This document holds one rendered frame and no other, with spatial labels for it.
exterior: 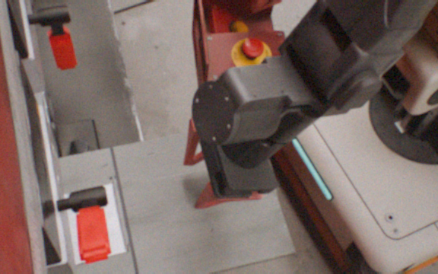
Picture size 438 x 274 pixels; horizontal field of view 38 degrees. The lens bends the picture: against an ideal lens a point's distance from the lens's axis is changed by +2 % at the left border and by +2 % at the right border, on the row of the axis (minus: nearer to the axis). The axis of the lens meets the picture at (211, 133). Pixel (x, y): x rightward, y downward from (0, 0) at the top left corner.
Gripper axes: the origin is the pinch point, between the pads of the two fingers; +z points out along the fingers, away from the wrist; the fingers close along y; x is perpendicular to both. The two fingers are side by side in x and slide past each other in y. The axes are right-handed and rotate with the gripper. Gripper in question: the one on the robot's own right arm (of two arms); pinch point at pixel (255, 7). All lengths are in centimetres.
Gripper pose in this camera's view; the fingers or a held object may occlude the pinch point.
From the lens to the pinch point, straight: 118.5
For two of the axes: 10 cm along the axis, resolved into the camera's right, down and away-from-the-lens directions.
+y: -9.5, -0.4, -3.2
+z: -3.1, 4.5, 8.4
